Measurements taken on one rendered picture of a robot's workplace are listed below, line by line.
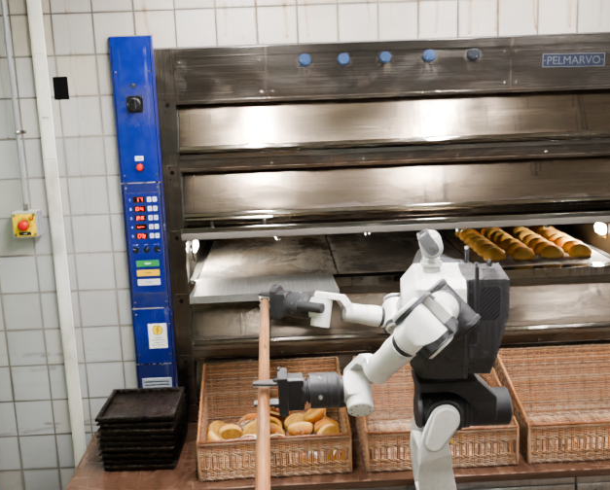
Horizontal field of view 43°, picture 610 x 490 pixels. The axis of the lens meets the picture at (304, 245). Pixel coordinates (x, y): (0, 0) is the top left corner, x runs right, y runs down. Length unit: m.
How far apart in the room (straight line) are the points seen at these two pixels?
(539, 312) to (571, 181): 0.55
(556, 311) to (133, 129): 1.85
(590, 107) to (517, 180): 0.40
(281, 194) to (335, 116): 0.37
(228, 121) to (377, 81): 0.60
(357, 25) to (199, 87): 0.65
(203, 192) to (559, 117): 1.43
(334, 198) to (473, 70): 0.73
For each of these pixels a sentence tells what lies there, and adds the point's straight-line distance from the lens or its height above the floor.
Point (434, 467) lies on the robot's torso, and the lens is 2.45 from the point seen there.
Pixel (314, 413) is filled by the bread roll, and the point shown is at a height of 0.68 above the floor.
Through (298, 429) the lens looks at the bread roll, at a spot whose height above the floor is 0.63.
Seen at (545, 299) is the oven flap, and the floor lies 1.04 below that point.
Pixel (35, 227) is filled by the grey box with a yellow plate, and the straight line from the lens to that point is 3.17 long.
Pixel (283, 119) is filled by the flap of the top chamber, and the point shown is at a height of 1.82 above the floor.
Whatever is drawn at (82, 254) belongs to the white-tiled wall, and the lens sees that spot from 3.22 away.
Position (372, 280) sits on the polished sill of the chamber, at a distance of 3.17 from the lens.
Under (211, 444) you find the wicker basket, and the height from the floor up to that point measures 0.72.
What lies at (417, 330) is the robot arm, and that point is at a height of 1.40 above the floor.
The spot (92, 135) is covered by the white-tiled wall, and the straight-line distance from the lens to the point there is 3.14.
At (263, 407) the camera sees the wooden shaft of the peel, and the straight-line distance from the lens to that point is 1.87.
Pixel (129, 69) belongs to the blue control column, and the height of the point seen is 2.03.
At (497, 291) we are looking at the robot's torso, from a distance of 2.23.
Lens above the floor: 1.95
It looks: 12 degrees down
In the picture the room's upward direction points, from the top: 2 degrees counter-clockwise
